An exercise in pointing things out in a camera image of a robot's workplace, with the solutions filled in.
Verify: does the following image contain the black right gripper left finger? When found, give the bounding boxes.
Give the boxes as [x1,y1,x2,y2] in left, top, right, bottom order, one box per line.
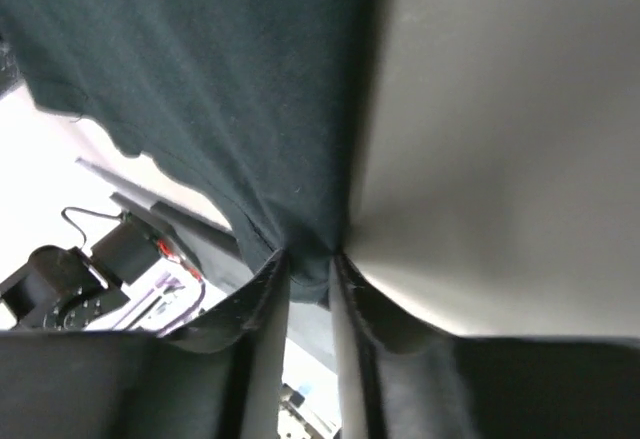
[1,252,289,438]

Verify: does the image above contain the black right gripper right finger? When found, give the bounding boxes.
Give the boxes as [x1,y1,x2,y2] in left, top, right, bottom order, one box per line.
[329,255,639,438]

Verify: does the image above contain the black t shirt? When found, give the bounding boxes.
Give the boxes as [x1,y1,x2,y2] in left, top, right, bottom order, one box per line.
[1,0,377,303]

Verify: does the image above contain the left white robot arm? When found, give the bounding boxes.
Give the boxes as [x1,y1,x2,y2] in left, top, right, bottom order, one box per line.
[1,207,185,332]

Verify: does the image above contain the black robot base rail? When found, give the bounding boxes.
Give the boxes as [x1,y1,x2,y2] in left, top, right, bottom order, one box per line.
[76,158,253,293]

